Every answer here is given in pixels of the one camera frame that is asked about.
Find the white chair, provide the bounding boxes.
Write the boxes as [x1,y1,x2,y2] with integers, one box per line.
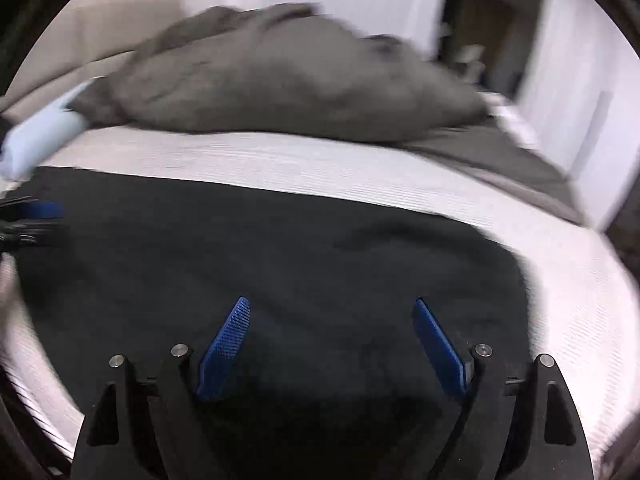
[456,44,487,82]

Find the narrow white curtain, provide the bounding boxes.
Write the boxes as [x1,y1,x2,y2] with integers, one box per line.
[515,0,636,231]

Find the light blue pillow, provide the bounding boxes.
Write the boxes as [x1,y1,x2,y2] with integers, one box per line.
[0,77,94,181]

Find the white honeycomb mattress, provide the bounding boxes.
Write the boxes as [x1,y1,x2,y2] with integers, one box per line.
[0,125,640,473]

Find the brown curtain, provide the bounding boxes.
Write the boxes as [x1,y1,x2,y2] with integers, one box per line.
[450,0,518,96]

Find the beige padded headboard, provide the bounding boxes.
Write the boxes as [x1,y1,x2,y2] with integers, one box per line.
[0,0,187,111]

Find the grey duvet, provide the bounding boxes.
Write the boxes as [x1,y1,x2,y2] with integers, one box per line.
[70,2,587,224]

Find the black pants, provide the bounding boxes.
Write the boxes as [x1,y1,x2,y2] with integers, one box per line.
[10,166,532,480]

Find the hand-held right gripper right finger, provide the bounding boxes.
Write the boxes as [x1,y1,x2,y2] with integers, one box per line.
[411,298,596,480]

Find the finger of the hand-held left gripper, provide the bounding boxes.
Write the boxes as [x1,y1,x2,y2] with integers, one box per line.
[0,224,69,250]
[0,197,66,222]

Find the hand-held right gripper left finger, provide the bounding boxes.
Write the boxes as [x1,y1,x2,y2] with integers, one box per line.
[70,296,252,480]

